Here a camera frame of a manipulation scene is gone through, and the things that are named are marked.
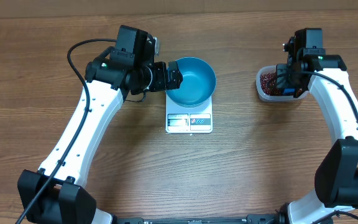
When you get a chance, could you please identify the white digital kitchen scale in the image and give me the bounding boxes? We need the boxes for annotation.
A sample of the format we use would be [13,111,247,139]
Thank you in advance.
[165,96,213,134]

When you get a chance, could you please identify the clear plastic food container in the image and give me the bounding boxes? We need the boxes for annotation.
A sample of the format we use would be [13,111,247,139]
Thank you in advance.
[255,65,309,102]

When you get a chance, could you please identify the blue plastic measuring scoop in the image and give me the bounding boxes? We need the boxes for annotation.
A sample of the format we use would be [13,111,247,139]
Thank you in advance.
[282,88,295,96]

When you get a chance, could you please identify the red adzuki beans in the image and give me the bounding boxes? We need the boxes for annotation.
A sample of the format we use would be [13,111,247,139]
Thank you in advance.
[260,72,304,98]

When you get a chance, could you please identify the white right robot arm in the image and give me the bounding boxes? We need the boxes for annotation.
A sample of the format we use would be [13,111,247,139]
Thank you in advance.
[267,28,358,223]

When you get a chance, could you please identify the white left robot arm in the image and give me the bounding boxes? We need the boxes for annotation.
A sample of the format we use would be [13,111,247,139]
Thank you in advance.
[17,25,183,223]

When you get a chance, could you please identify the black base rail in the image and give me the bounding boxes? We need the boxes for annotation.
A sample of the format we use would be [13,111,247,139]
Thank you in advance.
[112,213,288,224]

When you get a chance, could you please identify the teal plastic bowl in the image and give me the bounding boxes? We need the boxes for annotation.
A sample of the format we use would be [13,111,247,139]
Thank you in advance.
[166,57,216,107]

